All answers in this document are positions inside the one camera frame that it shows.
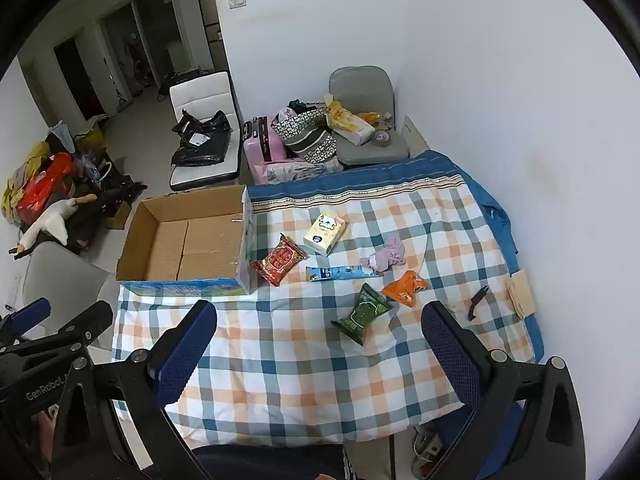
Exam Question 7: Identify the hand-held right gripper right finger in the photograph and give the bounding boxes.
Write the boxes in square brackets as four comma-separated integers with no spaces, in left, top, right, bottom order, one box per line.
[421,301,586,480]

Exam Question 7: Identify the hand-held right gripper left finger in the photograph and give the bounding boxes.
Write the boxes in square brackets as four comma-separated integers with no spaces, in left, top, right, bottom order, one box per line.
[52,300,218,480]

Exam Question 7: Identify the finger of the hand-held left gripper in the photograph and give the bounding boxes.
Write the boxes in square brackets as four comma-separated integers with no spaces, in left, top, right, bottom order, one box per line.
[0,297,52,356]
[27,301,114,361]

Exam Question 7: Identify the orange snack packet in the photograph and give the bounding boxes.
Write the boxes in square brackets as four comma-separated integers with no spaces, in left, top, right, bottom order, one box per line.
[382,270,431,307]

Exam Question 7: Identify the green snack packet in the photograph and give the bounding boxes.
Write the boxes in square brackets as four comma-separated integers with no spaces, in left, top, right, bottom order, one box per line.
[331,283,393,345]

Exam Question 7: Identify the purple socks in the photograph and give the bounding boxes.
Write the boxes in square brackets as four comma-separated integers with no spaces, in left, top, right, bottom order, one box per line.
[361,237,407,272]

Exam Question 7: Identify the red snack packet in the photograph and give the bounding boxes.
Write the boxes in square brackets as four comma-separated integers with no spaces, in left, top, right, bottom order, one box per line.
[250,233,308,287]

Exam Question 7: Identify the light blue tube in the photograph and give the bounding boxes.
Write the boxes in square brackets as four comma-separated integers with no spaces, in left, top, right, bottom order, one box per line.
[306,265,383,282]

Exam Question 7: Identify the yellow white tissue pack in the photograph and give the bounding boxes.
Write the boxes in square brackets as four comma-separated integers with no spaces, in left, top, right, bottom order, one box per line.
[303,210,347,258]

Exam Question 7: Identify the grey round chair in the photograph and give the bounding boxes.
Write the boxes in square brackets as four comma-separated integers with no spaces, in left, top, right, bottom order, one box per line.
[22,241,112,351]

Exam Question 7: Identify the black clip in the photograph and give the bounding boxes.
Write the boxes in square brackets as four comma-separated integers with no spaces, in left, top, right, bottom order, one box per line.
[468,285,490,322]

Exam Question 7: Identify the white goose plush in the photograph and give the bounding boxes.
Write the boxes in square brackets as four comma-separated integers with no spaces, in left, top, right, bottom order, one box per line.
[17,194,96,256]

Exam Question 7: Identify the white slipper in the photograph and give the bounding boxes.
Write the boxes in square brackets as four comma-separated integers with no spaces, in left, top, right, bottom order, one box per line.
[412,425,443,476]

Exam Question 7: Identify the small cardboard box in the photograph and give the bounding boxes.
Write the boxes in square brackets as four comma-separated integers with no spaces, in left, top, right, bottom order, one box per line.
[106,202,132,231]

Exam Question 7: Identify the plaid blanket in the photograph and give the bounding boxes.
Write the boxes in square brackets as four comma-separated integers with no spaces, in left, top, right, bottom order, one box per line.
[111,172,536,446]

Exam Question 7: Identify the yellow clothes pile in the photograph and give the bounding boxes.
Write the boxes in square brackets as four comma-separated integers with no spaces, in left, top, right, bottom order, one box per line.
[1,142,51,221]

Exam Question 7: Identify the black duffel bag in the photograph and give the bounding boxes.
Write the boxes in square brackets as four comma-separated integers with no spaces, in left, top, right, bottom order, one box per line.
[65,160,148,253]

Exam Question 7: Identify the red plastic bag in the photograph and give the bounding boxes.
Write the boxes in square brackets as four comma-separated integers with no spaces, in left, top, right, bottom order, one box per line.
[15,152,75,216]

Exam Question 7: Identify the person's dark clothing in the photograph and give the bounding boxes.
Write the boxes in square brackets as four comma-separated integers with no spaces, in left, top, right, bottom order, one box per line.
[192,442,351,480]

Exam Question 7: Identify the black plastic bag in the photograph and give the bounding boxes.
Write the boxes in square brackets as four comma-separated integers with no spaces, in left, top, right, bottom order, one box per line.
[171,109,233,167]

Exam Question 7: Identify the floral pillow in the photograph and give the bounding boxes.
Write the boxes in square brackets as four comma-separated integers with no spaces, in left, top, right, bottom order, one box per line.
[254,159,343,185]

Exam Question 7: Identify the pink suitcase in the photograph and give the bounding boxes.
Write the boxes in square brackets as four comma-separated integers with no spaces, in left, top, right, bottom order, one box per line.
[242,115,291,171]

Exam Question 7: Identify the white board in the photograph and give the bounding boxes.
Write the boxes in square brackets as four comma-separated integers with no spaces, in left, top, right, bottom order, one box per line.
[402,115,431,153]

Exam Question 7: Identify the patterned tote bag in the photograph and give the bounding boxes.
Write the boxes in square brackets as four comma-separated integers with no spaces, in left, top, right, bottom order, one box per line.
[271,105,341,165]

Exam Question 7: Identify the yellow tissue bag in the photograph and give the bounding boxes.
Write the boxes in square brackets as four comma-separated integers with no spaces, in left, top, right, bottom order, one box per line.
[325,100,376,145]

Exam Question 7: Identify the white padded chair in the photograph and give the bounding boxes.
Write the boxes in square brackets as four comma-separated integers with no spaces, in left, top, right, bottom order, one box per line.
[168,71,242,192]

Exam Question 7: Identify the grey office chair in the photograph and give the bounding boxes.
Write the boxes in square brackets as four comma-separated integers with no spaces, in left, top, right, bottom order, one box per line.
[328,66,411,168]

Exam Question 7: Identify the glass sliding door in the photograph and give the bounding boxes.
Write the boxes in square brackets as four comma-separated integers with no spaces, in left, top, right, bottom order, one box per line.
[100,0,196,91]

